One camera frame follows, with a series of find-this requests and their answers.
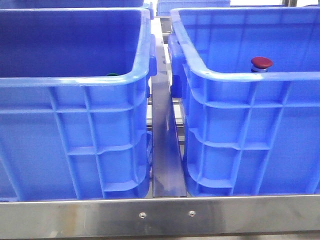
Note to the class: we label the blue plastic crate left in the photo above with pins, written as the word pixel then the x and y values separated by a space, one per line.
pixel 68 131

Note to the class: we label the blue plastic crate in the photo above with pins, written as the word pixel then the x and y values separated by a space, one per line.
pixel 68 131
pixel 249 133

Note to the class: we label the red push button switch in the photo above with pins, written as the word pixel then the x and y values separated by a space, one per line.
pixel 260 64

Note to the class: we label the green push button switch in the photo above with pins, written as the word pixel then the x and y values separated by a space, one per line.
pixel 112 74

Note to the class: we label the blue crate rear left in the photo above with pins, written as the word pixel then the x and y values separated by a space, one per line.
pixel 38 4

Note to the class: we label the right rail screw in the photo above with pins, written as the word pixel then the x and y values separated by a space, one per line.
pixel 192 213

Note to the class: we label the stainless steel front rail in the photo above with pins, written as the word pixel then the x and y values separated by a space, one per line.
pixel 165 217

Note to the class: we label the left rail screw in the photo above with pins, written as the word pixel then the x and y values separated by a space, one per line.
pixel 142 215

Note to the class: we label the blue plastic crate right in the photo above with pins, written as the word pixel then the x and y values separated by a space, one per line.
pixel 249 133

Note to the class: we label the rail screw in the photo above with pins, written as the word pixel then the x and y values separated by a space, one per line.
pixel 142 215
pixel 192 213

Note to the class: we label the blue crate rear right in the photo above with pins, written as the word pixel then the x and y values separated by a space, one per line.
pixel 164 7

